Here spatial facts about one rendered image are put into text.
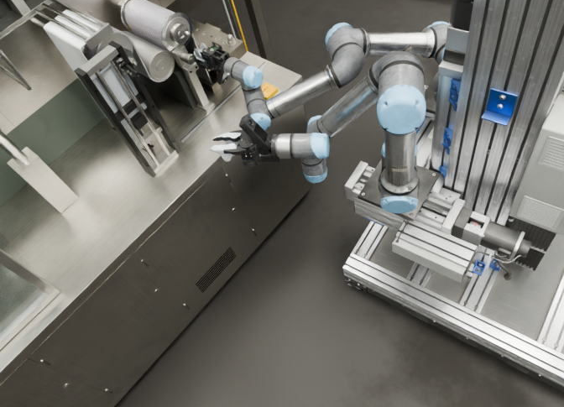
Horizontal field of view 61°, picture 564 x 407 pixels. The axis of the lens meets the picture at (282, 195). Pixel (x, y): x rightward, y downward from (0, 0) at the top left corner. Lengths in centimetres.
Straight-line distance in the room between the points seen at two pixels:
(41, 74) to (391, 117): 139
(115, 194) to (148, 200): 16
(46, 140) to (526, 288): 214
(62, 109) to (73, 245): 59
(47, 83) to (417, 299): 179
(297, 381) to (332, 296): 45
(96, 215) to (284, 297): 107
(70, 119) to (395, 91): 146
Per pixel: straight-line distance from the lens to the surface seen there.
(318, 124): 155
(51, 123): 222
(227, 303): 262
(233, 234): 234
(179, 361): 260
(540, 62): 142
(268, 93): 207
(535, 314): 234
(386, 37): 195
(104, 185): 207
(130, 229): 189
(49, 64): 212
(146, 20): 202
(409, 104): 122
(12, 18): 206
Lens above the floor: 233
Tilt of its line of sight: 55 degrees down
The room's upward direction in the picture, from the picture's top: 19 degrees counter-clockwise
